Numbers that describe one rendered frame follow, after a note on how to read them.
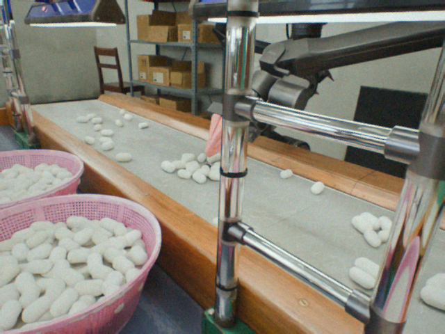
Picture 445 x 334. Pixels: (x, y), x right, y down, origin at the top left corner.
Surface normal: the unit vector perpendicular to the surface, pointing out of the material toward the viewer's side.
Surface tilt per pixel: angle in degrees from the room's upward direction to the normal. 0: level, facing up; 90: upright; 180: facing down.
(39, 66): 90
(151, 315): 0
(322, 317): 0
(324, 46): 42
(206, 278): 90
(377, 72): 91
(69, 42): 90
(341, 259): 0
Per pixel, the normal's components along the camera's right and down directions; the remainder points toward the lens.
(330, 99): -0.67, 0.26
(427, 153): -0.83, 0.18
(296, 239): 0.04, -0.93
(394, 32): -0.28, -0.44
